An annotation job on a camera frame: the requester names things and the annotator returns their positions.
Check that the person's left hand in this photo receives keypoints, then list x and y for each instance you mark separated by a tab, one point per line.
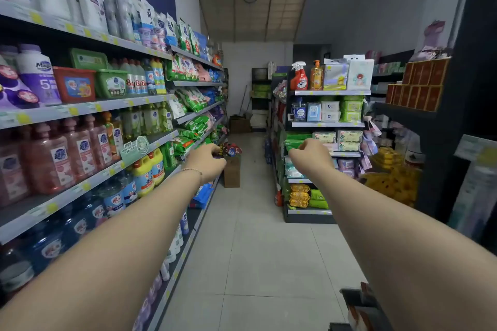
205	162

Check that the person's right hand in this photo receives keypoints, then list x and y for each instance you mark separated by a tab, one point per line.
312	158

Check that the person's right forearm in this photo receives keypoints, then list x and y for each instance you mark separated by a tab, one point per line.
388	233

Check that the person's left forearm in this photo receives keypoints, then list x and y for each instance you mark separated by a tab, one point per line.
116	249

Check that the hanging pink packets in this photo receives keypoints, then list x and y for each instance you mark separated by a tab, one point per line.
370	144

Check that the green round shelf sign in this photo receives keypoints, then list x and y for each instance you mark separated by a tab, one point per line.
135	150

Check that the green bagged goods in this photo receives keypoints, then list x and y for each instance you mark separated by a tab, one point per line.
297	142

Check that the pale floral wipes pack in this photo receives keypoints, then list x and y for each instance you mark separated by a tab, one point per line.
349	147
324	137
349	136

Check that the cardboard box with goods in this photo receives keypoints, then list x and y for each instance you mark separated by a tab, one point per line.
232	171

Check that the blue flat packs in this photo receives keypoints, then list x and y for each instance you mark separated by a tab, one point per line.
202	195

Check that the yellow packs stack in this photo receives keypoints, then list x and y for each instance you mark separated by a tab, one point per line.
299	197

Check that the green soft pack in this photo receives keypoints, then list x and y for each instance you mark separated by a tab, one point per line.
319	200

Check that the row of blue floor bottles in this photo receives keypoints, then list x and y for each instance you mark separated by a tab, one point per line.
268	152

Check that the white wipes pack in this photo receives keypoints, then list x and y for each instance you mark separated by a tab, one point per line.
330	116
330	106

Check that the blue wipes pack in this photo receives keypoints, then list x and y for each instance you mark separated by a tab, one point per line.
314	112

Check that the yellow jug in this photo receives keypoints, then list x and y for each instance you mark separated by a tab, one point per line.
143	177
157	168

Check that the blue boxed bottle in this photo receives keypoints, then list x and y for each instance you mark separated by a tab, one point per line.
299	111

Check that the brown cardboard box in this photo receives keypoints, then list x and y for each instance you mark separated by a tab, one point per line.
240	125

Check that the green wipes pack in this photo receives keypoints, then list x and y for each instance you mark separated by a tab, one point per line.
351	116
351	105

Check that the stacks of green bags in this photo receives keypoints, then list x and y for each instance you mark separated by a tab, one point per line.
192	100

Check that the stack of white boxes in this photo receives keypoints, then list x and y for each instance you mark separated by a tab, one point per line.
258	120

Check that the row of green liquid bottles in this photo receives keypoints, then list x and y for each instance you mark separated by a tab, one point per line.
147	119

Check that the red spray bottle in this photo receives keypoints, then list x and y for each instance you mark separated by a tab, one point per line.
299	79

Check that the orange pump bottle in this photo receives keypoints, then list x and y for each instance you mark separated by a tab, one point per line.
316	78

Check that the pile of yellow goods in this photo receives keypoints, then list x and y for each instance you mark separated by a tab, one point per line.
392	183

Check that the green and white tissue pack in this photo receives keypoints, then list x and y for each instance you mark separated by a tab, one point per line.
261	87

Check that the row of white bottles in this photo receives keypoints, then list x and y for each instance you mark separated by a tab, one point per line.
174	245

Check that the blue flat box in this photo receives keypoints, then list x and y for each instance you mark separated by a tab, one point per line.
283	69

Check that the white printed box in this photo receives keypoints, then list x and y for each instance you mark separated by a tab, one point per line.
360	74

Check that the white tall carton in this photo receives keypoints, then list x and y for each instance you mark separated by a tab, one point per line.
272	71

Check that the row of small cleaner bottles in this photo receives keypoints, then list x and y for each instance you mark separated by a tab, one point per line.
139	78

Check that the green plastic tub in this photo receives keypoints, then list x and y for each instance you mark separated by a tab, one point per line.
112	85
89	59

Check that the stack of brown boxes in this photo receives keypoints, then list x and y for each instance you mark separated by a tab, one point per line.
421	86

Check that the red plastic tub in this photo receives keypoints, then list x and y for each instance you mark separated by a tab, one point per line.
73	86

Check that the row of pink liquid bottles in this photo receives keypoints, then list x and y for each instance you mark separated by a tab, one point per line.
50	160

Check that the hanging white green bags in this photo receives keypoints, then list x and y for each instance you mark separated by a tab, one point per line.
477	187

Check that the pink bagged item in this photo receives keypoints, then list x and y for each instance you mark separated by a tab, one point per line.
433	38

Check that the white bottle green cap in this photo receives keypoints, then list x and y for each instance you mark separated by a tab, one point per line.
124	12
110	8

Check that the black side shelving unit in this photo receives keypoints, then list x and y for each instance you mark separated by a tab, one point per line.
466	71

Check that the row of blue liquid bottles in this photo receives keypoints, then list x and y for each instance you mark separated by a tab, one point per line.
42	245

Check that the large white purple bottle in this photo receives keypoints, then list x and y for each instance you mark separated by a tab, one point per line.
39	74

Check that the purple white pouch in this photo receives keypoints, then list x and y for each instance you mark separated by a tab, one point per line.
13	90

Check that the grey wall shelving unit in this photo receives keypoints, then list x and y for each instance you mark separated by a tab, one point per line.
116	103

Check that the black cart frame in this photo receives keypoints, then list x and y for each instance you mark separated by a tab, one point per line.
357	297

